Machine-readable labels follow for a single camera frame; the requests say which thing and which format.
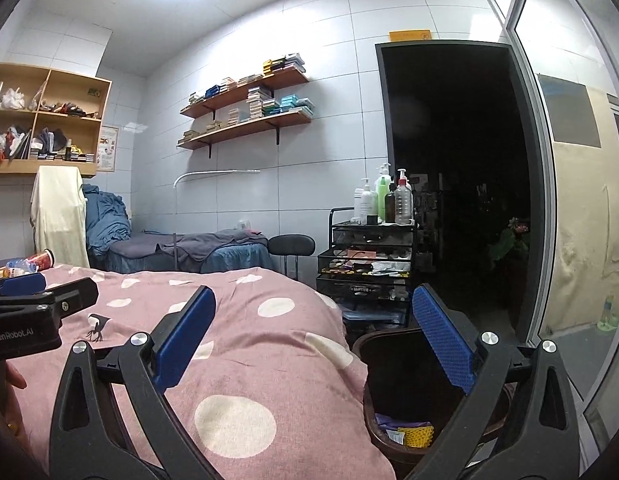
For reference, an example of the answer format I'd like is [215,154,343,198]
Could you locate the yellow foam fruit net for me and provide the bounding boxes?
[397,425,434,448]

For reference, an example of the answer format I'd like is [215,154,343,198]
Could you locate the purple tissue plastic bag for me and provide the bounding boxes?
[375,414,427,431]

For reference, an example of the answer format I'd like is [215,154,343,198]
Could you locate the dark brown trash bin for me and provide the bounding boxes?
[351,327,516,466]

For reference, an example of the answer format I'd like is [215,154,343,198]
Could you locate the left hand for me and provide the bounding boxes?
[0,362,27,444]

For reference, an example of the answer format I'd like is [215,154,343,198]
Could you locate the plastic drink bottle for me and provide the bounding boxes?
[0,259,38,278]

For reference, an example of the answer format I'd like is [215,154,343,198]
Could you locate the red chip can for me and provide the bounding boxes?
[27,248,55,272]

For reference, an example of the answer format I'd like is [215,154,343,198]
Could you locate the cream cloth on chair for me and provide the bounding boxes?
[30,165,89,268]

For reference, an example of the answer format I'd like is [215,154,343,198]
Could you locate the blue bedding pile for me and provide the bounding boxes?
[82,184,131,259]

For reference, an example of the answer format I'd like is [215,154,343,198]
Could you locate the pink polka dot bedspread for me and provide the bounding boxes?
[0,264,394,479]

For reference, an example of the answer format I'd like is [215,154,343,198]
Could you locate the black mesh drawer cart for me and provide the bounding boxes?
[316,207,413,338]

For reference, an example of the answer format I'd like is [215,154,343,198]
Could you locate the potted plant pink flowers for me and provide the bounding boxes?
[489,218,530,262]

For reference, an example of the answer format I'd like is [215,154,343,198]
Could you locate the black round stool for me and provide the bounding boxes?
[267,234,316,280]

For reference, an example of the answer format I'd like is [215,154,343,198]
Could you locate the dark brown bottle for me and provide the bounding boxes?
[384,183,396,223]

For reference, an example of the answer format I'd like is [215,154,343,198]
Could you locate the wooden cubby shelf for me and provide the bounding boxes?
[0,63,111,178]

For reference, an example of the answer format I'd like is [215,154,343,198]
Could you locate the clear ribbed bottle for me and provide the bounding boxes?
[394,178,413,226]

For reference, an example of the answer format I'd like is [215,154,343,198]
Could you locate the green pump bottle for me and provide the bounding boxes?
[375,174,391,222]

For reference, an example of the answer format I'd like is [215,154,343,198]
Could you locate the yellow door sign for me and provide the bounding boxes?
[389,29,433,42]

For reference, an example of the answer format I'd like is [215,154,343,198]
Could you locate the wall poster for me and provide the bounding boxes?
[96,126,118,172]

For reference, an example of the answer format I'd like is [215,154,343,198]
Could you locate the lower wooden wall shelf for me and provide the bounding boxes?
[176,106,313,156]

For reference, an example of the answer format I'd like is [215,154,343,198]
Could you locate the wooden wall shelf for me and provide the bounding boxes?
[176,106,313,156]
[180,53,308,119]

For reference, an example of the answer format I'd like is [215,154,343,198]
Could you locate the upper wooden wall shelf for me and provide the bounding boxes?
[180,53,308,119]

